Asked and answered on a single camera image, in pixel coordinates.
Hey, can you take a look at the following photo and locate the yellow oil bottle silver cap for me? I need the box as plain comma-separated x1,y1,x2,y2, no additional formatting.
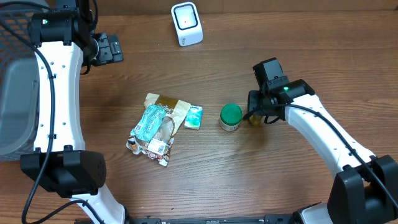
248,114,263,126

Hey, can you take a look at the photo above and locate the green lid white jar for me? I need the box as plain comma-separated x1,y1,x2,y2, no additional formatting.
219,103,243,131

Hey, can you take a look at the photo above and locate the teal Kleenex tissue pack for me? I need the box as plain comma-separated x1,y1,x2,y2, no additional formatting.
184,105,203,130

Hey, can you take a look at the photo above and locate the teal wet wipes pack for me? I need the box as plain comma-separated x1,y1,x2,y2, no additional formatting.
130,105,166,141

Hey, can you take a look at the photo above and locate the brown Pantree snack bag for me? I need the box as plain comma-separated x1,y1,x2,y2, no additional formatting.
126,93,191,167

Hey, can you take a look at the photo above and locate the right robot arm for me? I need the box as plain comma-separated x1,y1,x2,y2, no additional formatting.
243,58,397,224

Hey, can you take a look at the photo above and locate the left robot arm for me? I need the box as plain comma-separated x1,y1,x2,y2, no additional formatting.
20,1,129,223

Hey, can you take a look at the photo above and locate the white barcode scanner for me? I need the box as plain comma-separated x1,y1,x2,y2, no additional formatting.
170,1,203,47

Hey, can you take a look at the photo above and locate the grey plastic shopping basket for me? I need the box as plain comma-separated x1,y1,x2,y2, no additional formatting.
0,2,43,162

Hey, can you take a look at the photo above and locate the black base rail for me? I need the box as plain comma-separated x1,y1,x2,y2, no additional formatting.
126,214,295,224

